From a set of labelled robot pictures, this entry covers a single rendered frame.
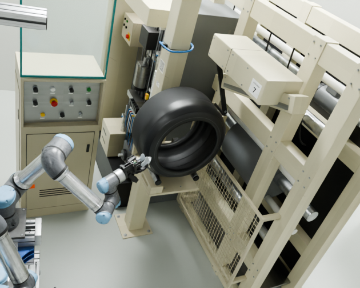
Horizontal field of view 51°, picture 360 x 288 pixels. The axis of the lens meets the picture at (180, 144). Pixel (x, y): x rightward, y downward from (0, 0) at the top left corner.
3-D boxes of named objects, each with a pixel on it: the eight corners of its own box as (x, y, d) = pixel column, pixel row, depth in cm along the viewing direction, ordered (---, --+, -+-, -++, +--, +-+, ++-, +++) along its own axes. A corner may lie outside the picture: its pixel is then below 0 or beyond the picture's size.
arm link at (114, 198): (104, 214, 209) (99, 198, 203) (110, 200, 218) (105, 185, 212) (118, 214, 207) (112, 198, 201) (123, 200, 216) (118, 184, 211)
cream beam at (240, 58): (206, 55, 243) (212, 32, 235) (239, 56, 255) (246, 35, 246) (256, 106, 201) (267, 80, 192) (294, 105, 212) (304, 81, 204)
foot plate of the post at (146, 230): (114, 215, 334) (114, 214, 333) (142, 211, 346) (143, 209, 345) (122, 239, 316) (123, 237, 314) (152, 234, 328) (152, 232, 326)
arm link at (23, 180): (-5, 192, 212) (51, 142, 187) (8, 176, 224) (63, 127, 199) (12, 206, 216) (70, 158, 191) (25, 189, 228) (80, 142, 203)
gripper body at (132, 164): (142, 160, 212) (126, 171, 206) (143, 171, 218) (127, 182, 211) (134, 153, 216) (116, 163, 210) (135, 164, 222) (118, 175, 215)
